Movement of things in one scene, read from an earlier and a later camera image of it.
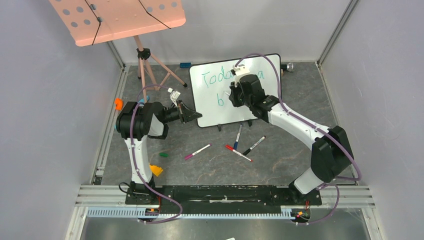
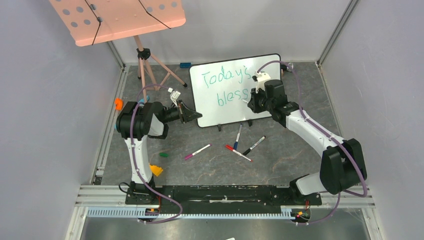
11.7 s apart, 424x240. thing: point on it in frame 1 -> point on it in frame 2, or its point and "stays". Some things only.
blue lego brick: x=185 y=65 stays
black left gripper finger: x=189 y=115 stays
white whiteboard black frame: x=211 y=82 stays
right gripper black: x=234 y=93 -> x=255 y=102
